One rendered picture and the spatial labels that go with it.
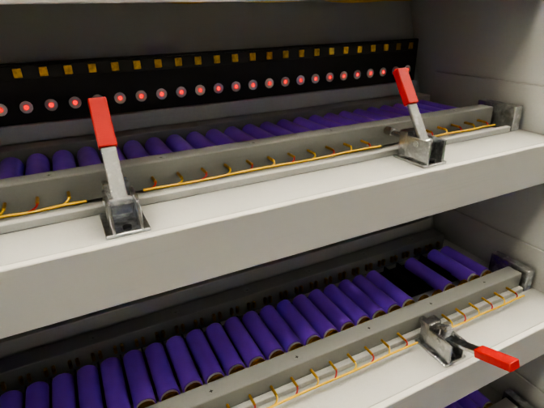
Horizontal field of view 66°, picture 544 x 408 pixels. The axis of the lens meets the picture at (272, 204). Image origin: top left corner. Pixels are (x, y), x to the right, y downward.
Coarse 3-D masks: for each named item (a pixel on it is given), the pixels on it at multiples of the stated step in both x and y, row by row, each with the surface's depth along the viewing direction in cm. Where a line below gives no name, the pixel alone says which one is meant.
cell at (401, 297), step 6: (372, 270) 52; (366, 276) 52; (372, 276) 51; (378, 276) 50; (372, 282) 51; (378, 282) 50; (384, 282) 49; (390, 282) 49; (384, 288) 49; (390, 288) 48; (396, 288) 48; (390, 294) 48; (396, 294) 47; (402, 294) 47; (396, 300) 47; (402, 300) 47; (408, 300) 47; (402, 306) 47
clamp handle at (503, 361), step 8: (448, 336) 41; (456, 344) 39; (464, 344) 39; (472, 344) 39; (472, 352) 38; (480, 352) 37; (488, 352) 36; (496, 352) 36; (488, 360) 36; (496, 360) 35; (504, 360) 35; (512, 360) 35; (504, 368) 35; (512, 368) 34
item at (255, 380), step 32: (480, 288) 47; (384, 320) 43; (416, 320) 43; (448, 320) 44; (288, 352) 39; (320, 352) 39; (352, 352) 41; (224, 384) 36; (256, 384) 36; (320, 384) 37
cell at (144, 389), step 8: (128, 352) 40; (136, 352) 40; (128, 360) 39; (136, 360) 39; (128, 368) 38; (136, 368) 38; (144, 368) 38; (128, 376) 38; (136, 376) 37; (144, 376) 37; (136, 384) 37; (144, 384) 37; (136, 392) 36; (144, 392) 36; (152, 392) 36; (136, 400) 35; (144, 400) 35; (152, 400) 36
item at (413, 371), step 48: (384, 240) 57; (480, 240) 57; (192, 288) 46; (528, 288) 51; (48, 336) 40; (480, 336) 44; (528, 336) 44; (48, 384) 39; (336, 384) 39; (384, 384) 38; (432, 384) 38; (480, 384) 43
